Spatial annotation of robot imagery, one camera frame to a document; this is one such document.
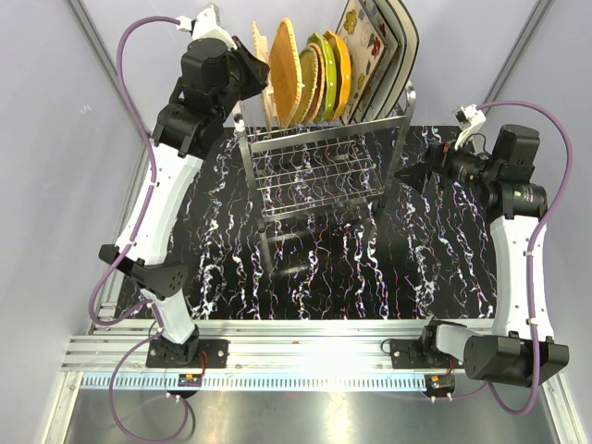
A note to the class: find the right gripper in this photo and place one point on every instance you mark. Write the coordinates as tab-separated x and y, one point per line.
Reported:
440	159

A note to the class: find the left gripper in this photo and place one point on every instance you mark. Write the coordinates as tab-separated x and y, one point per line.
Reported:
255	67

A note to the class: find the orange rounded-square wicker plate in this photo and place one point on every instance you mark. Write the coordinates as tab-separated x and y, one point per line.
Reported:
286	73

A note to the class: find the pale wicker-pattern plate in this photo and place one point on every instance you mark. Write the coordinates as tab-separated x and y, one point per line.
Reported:
261	51

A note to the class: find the round green-rim bamboo plate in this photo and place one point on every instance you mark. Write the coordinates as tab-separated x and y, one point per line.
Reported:
309	66

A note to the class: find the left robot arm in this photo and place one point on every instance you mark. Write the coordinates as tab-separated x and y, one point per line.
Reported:
215	76

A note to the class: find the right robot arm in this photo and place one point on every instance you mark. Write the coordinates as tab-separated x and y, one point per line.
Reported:
520	349

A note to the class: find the stainless steel dish rack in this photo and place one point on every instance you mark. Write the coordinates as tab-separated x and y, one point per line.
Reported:
313	171

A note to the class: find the round brown wicker plate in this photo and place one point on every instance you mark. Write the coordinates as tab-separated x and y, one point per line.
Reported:
319	85

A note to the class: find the green ceramic plate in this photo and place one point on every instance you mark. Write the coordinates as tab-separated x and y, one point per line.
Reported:
328	105

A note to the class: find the orange ceramic plate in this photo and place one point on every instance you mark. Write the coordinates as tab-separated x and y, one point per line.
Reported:
344	71

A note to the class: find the cream floral square plate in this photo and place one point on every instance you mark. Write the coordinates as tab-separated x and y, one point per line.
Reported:
368	38

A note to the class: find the black rimmed square plate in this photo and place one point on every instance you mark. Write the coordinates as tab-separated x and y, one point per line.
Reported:
411	49

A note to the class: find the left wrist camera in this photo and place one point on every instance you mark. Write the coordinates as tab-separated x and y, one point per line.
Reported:
206	24

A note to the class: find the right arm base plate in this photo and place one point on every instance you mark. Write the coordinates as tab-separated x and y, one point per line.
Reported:
407	354

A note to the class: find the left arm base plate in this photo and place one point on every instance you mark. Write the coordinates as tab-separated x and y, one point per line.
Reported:
165	354

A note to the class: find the aluminium mounting rail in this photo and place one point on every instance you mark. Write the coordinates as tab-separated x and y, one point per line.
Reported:
316	347

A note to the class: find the slotted cable duct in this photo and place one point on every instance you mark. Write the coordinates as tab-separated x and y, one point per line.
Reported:
254	382

